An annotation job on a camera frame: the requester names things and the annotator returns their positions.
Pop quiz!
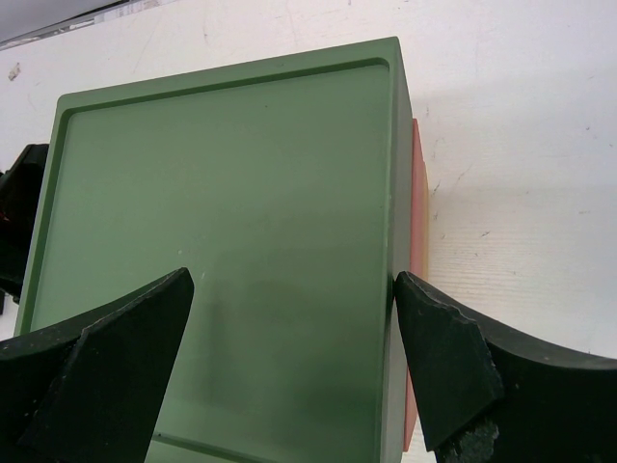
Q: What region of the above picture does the salmon drawer box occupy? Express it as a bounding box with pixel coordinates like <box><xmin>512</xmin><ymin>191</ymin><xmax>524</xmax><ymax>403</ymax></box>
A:
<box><xmin>403</xmin><ymin>118</ymin><xmax>424</xmax><ymax>452</ymax></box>

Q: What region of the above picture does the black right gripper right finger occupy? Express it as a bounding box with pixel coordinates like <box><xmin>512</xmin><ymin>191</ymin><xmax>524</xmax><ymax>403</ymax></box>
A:
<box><xmin>393</xmin><ymin>272</ymin><xmax>616</xmax><ymax>462</ymax></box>

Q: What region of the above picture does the green drawer box shell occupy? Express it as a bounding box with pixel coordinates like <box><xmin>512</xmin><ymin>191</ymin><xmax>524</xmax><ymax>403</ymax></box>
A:
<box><xmin>16</xmin><ymin>38</ymin><xmax>412</xmax><ymax>462</ymax></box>

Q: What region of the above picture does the yellow drawer box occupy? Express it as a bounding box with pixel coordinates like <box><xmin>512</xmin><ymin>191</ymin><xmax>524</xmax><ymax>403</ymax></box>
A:
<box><xmin>422</xmin><ymin>161</ymin><xmax>430</xmax><ymax>280</ymax></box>

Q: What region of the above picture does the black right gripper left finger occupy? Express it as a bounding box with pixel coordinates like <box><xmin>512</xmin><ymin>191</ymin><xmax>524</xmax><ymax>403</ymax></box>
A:
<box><xmin>1</xmin><ymin>267</ymin><xmax>194</xmax><ymax>462</ymax></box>

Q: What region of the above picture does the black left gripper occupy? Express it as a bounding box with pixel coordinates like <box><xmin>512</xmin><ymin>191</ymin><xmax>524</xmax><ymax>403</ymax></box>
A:
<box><xmin>1</xmin><ymin>144</ymin><xmax>49</xmax><ymax>303</ymax></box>

